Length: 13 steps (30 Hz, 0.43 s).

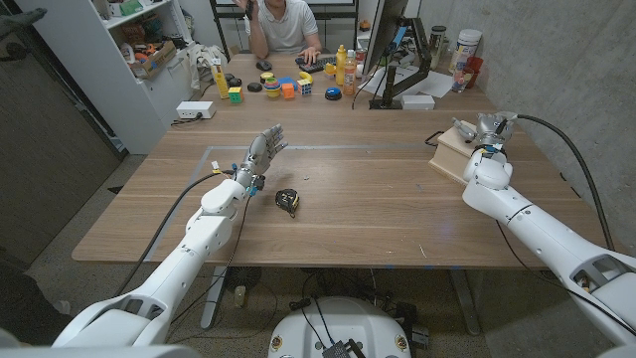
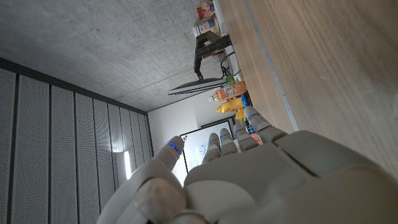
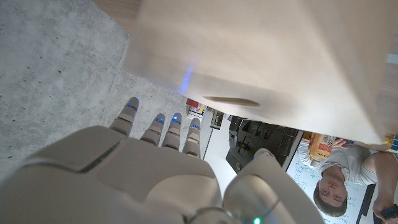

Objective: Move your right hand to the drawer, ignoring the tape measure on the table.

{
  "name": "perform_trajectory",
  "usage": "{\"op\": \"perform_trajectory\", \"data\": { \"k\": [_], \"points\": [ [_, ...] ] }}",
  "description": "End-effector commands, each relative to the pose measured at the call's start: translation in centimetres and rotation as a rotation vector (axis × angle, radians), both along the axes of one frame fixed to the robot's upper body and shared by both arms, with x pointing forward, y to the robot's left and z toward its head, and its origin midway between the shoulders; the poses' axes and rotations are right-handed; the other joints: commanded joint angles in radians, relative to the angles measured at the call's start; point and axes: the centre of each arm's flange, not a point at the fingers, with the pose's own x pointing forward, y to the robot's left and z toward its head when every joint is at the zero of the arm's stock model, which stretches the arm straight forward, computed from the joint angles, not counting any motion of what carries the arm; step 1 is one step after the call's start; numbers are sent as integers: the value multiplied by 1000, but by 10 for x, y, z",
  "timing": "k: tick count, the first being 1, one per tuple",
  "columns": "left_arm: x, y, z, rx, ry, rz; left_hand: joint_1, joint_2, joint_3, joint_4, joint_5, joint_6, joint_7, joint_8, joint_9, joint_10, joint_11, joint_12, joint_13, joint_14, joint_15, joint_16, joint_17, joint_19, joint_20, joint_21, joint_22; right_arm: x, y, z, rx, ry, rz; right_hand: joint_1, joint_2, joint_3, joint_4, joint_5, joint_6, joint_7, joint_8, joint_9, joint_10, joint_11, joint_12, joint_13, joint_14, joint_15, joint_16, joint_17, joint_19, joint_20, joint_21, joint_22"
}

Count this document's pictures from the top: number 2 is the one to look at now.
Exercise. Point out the blue round container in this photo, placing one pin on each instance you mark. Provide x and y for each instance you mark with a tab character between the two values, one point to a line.
244	100

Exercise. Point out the orange and blue box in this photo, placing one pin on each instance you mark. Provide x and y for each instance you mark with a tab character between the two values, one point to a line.
252	134

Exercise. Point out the yellow squeeze bottle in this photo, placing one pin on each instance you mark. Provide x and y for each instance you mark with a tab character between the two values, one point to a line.
230	105

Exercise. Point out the red and yellow toy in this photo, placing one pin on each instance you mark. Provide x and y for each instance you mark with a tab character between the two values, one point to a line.
205	10

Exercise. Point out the orange label drink bottle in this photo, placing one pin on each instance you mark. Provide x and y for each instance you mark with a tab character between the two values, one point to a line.
230	91

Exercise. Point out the thin computer monitor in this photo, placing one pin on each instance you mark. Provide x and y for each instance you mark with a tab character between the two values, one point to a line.
199	86

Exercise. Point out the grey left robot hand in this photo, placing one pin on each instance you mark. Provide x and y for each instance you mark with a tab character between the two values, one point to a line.
255	180

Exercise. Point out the small green object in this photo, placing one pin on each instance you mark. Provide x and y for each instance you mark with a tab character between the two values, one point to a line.
230	80

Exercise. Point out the whiteboard with black frame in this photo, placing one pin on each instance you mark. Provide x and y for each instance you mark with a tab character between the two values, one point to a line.
196	146

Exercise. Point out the small yellow toy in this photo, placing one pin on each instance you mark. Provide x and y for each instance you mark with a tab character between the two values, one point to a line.
240	114

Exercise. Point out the printed cardboard box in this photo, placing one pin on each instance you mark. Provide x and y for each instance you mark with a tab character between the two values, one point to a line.
207	27

